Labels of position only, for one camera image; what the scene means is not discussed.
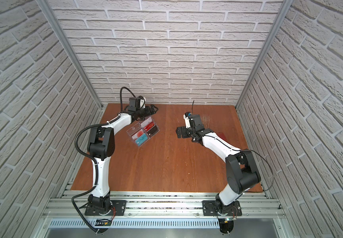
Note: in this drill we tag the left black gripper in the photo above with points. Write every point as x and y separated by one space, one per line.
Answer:
150 112

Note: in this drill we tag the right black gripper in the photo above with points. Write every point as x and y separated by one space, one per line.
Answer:
180 130

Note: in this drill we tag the red leather card holder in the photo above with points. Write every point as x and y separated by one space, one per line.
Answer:
222 136

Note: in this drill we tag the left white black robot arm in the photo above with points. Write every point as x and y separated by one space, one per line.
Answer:
102 146

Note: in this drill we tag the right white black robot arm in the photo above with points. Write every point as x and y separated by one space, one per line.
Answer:
241 170

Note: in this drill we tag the red card in organizer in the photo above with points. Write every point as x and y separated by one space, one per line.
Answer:
149 126

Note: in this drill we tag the black cards in organizer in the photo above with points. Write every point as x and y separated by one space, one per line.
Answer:
151 132

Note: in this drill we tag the clear acrylic card organizer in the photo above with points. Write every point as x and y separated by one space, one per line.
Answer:
140 127

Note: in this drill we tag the white red-dot card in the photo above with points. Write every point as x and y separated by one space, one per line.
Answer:
137 135

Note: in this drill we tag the teal card in organizer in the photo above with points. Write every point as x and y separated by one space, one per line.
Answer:
141 139

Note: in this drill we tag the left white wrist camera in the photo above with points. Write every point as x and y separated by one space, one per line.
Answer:
142 101

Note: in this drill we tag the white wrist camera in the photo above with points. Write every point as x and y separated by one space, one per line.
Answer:
142 101
187 120

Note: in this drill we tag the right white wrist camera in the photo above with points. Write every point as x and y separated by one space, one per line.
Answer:
187 120

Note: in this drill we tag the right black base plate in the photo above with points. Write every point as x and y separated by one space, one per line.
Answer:
215 208

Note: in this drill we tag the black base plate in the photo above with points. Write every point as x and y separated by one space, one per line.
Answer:
118 206
215 208

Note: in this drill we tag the aluminium mounting rail frame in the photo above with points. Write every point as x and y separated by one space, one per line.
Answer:
163 210

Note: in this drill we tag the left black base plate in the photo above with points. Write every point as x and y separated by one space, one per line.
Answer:
118 206

